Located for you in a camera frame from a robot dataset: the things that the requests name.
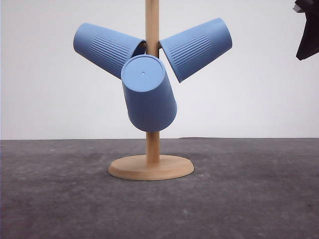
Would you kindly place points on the blue ribbed cup front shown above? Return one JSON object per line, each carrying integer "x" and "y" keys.
{"x": 148, "y": 94}

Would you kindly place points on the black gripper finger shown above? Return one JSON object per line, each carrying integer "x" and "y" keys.
{"x": 310, "y": 41}

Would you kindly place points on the wooden mug tree stand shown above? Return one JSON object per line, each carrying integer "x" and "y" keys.
{"x": 153, "y": 166}

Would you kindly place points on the blue ribbed cup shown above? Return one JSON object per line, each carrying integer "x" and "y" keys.
{"x": 104, "y": 48}
{"x": 148, "y": 94}
{"x": 194, "y": 50}

